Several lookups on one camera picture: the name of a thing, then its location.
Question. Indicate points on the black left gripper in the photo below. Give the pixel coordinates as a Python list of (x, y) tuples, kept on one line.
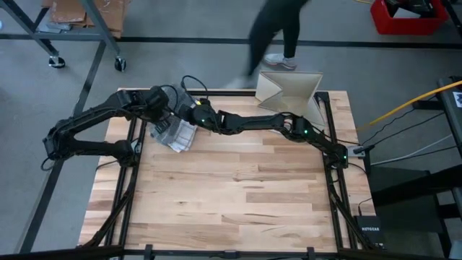
[(160, 103)]

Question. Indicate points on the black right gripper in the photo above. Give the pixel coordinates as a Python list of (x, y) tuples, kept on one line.
[(204, 117)]

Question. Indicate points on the grey towel white grid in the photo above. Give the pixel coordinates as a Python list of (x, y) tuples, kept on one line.
[(175, 130)]

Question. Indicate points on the beige fabric storage box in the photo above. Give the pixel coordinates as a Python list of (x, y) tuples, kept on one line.
[(292, 90)]

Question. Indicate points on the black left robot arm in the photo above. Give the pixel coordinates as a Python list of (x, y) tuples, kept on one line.
[(90, 115)]

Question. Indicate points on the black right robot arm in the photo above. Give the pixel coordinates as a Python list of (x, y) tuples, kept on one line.
[(252, 122)]

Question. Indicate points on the grey metal cart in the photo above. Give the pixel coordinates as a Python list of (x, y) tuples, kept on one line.
[(97, 32)]

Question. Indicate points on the person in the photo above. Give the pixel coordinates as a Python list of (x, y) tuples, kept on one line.
[(274, 25)]

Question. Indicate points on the brown cardboard sheets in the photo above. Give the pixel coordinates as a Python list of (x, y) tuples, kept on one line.
[(115, 14)]

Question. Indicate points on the red plastic bin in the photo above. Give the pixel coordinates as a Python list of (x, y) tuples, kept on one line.
[(382, 25)]

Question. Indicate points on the black side stand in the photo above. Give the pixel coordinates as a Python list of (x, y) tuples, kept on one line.
[(408, 187)]

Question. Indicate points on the black aluminium rig frame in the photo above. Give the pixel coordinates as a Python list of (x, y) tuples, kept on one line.
[(139, 173)]

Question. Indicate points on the black Netgear switch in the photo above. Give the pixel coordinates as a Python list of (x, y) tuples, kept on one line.
[(370, 229)]

